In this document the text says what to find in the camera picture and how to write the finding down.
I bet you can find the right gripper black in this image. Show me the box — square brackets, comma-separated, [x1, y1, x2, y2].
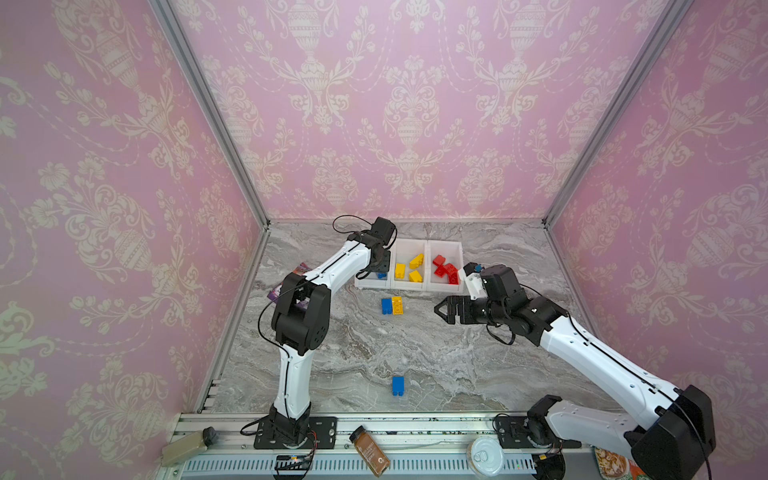
[434, 296, 511, 328]

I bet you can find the yellow long lego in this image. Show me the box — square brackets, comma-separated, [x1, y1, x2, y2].
[409, 253, 424, 270]
[391, 297, 404, 315]

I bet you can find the white three-compartment bin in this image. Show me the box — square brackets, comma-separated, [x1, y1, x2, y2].
[354, 238, 464, 294]

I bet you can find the blue lego bottom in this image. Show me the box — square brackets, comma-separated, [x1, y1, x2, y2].
[391, 376, 405, 396]

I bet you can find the yellow square lego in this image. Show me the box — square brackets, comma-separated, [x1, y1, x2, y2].
[408, 270, 423, 283]

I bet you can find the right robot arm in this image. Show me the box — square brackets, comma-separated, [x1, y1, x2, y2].
[434, 263, 716, 479]

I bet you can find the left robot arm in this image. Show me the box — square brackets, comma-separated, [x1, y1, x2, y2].
[260, 217, 397, 447]

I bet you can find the purple snack bag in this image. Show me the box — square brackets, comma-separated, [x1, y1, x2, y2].
[267, 262, 311, 304]

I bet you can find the white round lid cup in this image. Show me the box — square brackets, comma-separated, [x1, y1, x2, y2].
[467, 437, 505, 478]

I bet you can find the brown spice jar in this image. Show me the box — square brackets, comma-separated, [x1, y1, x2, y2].
[349, 425, 391, 477]

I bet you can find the green noodle packet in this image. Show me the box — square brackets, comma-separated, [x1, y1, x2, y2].
[593, 447, 649, 480]

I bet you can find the small circuit board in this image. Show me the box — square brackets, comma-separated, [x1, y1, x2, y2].
[275, 455, 313, 472]

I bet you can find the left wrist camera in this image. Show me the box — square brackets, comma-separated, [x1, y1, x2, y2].
[369, 217, 398, 250]

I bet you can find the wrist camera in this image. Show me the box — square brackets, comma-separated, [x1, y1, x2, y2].
[461, 262, 487, 300]
[369, 217, 398, 250]

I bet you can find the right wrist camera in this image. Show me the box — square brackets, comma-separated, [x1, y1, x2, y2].
[461, 262, 487, 300]

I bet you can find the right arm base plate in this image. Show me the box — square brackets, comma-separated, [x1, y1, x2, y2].
[492, 413, 582, 451]

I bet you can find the aluminium front rail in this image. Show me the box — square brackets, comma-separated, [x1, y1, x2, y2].
[158, 412, 593, 479]

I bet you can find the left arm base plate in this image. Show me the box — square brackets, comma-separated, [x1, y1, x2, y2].
[253, 416, 338, 450]

